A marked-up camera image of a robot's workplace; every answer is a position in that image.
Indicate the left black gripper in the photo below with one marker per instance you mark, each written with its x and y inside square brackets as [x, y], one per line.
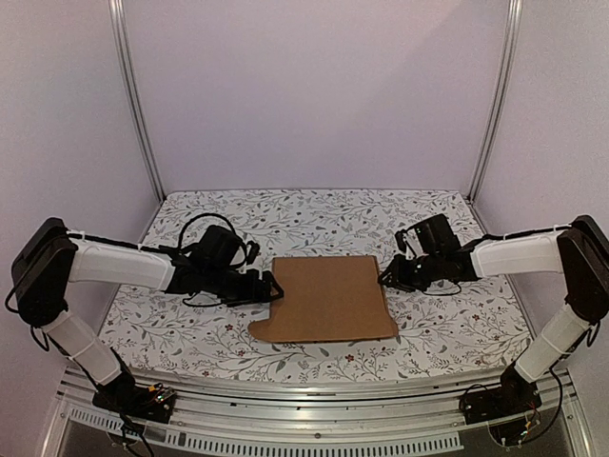
[251, 296]

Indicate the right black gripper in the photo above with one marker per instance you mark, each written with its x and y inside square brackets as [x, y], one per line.
[402, 274]

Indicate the brown cardboard box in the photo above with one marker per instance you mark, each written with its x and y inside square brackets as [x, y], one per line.
[327, 299]

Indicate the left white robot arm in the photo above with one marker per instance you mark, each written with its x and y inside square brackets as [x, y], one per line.
[55, 259]

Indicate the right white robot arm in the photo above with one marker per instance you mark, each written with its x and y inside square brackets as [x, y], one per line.
[566, 262]

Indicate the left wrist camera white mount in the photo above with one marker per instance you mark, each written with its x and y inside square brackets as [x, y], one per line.
[252, 251]

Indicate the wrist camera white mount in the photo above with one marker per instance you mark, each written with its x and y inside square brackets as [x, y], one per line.
[252, 251]
[408, 243]

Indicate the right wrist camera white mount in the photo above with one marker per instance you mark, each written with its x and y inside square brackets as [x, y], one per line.
[408, 243]

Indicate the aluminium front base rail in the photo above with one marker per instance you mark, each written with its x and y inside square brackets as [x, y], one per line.
[217, 417]

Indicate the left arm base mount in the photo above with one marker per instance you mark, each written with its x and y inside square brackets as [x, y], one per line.
[153, 403]

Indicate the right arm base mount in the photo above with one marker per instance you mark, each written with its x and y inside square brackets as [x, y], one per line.
[510, 410]

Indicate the right aluminium corner post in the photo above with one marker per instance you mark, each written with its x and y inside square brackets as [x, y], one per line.
[508, 54]

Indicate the aluminium corner post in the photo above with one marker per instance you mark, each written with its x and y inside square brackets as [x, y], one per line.
[120, 35]
[508, 54]

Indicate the left aluminium corner post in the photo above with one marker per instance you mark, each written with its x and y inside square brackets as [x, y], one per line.
[120, 35]

